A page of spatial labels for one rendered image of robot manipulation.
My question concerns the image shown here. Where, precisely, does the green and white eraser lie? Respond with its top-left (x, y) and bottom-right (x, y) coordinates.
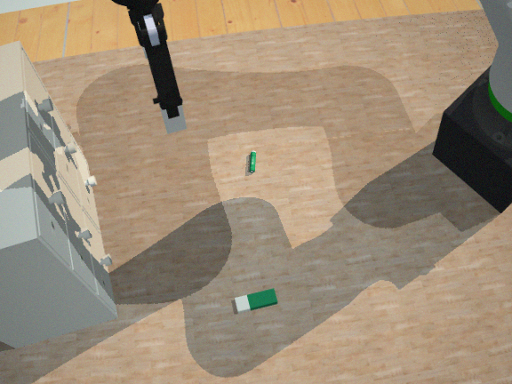
top-left (235, 289), bottom-right (277, 314)

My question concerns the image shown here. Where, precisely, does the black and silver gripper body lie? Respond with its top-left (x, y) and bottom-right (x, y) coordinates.
top-left (111, 0), bottom-right (159, 29)

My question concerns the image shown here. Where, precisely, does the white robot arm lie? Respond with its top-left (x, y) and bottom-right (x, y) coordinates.
top-left (472, 0), bottom-right (512, 152)

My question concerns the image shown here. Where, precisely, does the green battery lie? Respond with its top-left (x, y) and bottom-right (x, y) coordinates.
top-left (250, 151), bottom-right (256, 172)

